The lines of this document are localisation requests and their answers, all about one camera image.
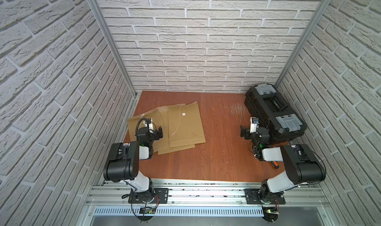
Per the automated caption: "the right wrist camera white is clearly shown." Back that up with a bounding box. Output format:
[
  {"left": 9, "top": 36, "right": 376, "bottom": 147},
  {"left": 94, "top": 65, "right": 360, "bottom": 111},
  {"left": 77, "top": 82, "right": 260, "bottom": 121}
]
[{"left": 250, "top": 117, "right": 259, "bottom": 133}]

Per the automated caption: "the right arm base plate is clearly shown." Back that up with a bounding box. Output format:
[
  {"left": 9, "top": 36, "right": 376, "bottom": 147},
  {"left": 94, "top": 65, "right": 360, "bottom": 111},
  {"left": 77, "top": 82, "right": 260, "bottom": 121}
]
[{"left": 244, "top": 188, "right": 286, "bottom": 205}]

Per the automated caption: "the white closure string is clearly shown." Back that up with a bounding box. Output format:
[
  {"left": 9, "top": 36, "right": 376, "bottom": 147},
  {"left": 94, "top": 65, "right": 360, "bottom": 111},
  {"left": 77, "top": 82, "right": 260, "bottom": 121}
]
[{"left": 172, "top": 104, "right": 186, "bottom": 137}]

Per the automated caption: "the middle brown file bag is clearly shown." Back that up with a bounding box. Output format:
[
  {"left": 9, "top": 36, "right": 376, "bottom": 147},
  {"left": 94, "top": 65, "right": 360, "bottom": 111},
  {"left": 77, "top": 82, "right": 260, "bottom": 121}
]
[{"left": 154, "top": 106, "right": 195, "bottom": 155}]

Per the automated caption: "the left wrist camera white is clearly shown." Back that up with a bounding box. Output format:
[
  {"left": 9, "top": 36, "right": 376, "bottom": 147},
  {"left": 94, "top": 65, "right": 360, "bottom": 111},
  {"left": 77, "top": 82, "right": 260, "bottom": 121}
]
[{"left": 143, "top": 121, "right": 155, "bottom": 133}]

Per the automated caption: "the black plastic toolbox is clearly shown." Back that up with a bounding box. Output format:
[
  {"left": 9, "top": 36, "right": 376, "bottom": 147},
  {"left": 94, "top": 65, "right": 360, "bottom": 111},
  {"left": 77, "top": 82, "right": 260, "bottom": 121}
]
[{"left": 245, "top": 84, "right": 307, "bottom": 145}]

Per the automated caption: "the aluminium rail frame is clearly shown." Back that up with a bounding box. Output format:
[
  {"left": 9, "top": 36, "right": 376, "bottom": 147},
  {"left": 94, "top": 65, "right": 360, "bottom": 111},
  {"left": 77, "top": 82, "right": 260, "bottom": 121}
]
[{"left": 77, "top": 179, "right": 338, "bottom": 226}]

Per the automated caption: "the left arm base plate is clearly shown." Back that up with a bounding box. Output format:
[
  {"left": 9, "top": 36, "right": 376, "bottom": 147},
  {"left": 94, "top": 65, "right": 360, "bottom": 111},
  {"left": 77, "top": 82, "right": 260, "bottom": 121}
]
[{"left": 128, "top": 188, "right": 169, "bottom": 204}]

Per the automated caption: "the orange handled screwdriver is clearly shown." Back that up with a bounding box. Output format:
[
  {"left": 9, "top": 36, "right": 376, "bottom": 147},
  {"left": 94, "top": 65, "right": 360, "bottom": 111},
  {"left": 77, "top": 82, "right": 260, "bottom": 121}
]
[{"left": 270, "top": 161, "right": 279, "bottom": 169}]

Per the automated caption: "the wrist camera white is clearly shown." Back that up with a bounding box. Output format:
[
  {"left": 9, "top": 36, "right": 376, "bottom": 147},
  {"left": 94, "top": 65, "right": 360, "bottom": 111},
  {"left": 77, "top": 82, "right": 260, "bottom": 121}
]
[
  {"left": 250, "top": 117, "right": 259, "bottom": 133},
  {"left": 143, "top": 121, "right": 155, "bottom": 133}
]

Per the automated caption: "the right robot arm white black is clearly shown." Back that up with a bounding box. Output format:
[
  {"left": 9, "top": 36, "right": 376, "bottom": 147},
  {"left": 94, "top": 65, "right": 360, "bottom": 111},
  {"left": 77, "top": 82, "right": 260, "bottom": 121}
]
[{"left": 240, "top": 126, "right": 326, "bottom": 204}]

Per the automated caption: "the brown kraft file bag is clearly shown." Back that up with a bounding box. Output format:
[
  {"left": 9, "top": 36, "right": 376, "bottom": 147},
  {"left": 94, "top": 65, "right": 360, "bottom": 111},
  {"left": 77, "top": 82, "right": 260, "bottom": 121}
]
[{"left": 168, "top": 102, "right": 206, "bottom": 147}]

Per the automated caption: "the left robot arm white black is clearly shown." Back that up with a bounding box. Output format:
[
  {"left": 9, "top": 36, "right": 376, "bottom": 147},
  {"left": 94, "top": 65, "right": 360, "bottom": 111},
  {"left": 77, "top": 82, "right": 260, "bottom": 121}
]
[{"left": 103, "top": 118, "right": 163, "bottom": 204}]

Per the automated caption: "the left brown file bag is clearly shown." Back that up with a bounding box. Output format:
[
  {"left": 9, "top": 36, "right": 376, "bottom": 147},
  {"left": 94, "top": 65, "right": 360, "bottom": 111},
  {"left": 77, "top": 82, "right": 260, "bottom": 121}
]
[{"left": 128, "top": 115, "right": 144, "bottom": 142}]

